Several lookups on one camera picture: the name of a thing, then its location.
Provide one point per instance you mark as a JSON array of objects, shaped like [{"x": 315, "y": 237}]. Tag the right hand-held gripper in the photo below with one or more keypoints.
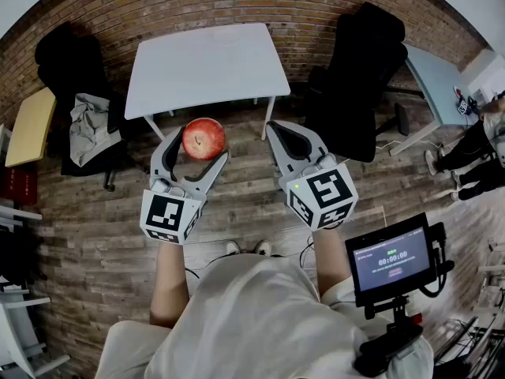
[{"x": 323, "y": 196}]

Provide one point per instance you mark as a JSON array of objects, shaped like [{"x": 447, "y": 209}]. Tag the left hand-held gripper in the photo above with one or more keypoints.
[{"x": 163, "y": 215}]

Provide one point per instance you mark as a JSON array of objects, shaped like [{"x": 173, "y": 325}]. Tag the red apple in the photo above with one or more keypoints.
[{"x": 204, "y": 138}]

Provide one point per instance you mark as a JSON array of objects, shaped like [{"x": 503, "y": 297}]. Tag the white plate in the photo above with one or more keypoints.
[{"x": 227, "y": 36}]

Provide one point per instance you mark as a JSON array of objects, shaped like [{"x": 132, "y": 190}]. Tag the person's right forearm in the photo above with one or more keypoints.
[{"x": 331, "y": 263}]

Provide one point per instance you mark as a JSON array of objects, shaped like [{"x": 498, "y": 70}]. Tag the person's left forearm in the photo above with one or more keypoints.
[{"x": 169, "y": 282}]

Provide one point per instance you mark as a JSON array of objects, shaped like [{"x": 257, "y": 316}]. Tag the black office chair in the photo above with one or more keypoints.
[
  {"x": 355, "y": 93},
  {"x": 67, "y": 65}
]

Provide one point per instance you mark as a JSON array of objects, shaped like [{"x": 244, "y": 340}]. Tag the person's left shoe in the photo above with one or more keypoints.
[{"x": 233, "y": 247}]

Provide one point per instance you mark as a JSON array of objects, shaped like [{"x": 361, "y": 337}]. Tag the person's shoe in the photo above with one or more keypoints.
[
  {"x": 263, "y": 247},
  {"x": 233, "y": 247}
]

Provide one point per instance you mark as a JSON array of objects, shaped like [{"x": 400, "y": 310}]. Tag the white table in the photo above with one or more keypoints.
[{"x": 205, "y": 73}]

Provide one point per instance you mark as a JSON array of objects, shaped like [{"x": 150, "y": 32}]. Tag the person's right shoe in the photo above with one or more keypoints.
[{"x": 263, "y": 247}]

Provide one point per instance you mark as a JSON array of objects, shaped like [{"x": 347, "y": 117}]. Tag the black monitor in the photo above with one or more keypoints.
[{"x": 390, "y": 259}]

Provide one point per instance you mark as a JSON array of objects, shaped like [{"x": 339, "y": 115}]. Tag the light blue table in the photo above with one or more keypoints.
[{"x": 438, "y": 89}]

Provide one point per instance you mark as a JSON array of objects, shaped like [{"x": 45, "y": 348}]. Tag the yellow desk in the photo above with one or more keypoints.
[{"x": 31, "y": 128}]

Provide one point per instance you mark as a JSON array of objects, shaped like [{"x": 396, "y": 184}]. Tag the person's white shirt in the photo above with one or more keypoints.
[{"x": 252, "y": 322}]

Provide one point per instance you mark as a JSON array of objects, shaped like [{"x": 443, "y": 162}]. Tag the red box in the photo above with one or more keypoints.
[{"x": 19, "y": 186}]

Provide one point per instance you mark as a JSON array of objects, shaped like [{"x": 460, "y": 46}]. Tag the white shelf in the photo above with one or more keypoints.
[{"x": 19, "y": 310}]

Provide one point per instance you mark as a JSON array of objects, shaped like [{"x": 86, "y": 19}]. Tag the black monitor mount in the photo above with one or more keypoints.
[{"x": 394, "y": 330}]

